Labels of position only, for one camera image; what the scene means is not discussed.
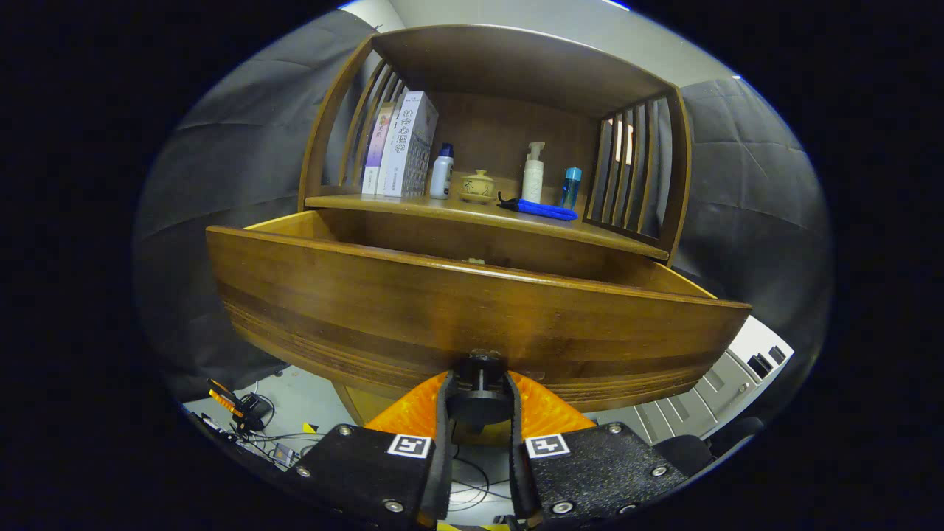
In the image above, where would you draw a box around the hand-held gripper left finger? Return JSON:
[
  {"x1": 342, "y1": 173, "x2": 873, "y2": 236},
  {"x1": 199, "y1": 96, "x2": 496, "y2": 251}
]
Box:
[{"x1": 284, "y1": 371, "x2": 457, "y2": 531}]

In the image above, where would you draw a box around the purple spine book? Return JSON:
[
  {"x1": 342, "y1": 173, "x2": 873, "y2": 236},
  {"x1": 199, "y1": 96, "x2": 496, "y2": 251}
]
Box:
[{"x1": 361, "y1": 103, "x2": 395, "y2": 196}]

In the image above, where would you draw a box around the white bottle blue cap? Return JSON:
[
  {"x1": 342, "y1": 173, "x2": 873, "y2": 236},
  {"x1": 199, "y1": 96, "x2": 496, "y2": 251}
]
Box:
[{"x1": 429, "y1": 143, "x2": 455, "y2": 201}]

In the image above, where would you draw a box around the thick white patterned book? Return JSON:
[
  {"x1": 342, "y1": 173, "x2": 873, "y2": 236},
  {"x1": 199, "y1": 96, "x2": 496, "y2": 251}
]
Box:
[{"x1": 383, "y1": 91, "x2": 439, "y2": 198}]

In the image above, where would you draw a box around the blue folded cloth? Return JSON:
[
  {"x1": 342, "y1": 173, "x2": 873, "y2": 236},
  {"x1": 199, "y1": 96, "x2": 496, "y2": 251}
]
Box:
[{"x1": 498, "y1": 195, "x2": 580, "y2": 222}]

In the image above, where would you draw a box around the white pump bottle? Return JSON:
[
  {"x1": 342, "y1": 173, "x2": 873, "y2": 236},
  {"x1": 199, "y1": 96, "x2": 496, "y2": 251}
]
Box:
[{"x1": 521, "y1": 142, "x2": 546, "y2": 204}]

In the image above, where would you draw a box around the brown wooden cabinet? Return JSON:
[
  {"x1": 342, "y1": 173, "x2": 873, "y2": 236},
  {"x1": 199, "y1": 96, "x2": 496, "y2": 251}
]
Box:
[{"x1": 297, "y1": 24, "x2": 694, "y2": 443}]

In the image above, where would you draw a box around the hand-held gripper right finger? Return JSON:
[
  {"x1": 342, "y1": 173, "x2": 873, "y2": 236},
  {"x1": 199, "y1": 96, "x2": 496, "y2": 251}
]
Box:
[{"x1": 505, "y1": 371, "x2": 690, "y2": 531}]

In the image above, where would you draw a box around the orange black tool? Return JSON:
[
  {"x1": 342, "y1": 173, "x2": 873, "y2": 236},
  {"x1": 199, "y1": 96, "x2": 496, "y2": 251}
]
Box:
[{"x1": 206, "y1": 378, "x2": 244, "y2": 421}]

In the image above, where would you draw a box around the blue translucent bottle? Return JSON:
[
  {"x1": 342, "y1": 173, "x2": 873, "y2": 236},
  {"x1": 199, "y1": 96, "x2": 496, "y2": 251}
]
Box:
[{"x1": 559, "y1": 167, "x2": 583, "y2": 211}]

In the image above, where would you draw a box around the brown wooden drawer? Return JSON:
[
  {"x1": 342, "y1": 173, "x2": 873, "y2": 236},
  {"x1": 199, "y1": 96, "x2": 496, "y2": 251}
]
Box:
[{"x1": 205, "y1": 210, "x2": 753, "y2": 432}]

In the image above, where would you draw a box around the yellow lidded teacup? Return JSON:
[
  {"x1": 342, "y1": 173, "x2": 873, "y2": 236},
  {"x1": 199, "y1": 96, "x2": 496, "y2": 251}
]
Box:
[{"x1": 459, "y1": 169, "x2": 497, "y2": 205}]

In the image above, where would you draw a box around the wooden countertop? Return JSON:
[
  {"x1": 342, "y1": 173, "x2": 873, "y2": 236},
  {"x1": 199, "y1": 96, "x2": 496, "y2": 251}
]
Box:
[{"x1": 305, "y1": 171, "x2": 670, "y2": 260}]

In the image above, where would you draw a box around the black power adapter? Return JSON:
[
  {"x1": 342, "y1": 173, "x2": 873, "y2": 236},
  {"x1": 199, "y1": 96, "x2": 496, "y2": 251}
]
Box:
[{"x1": 236, "y1": 393, "x2": 275, "y2": 434}]

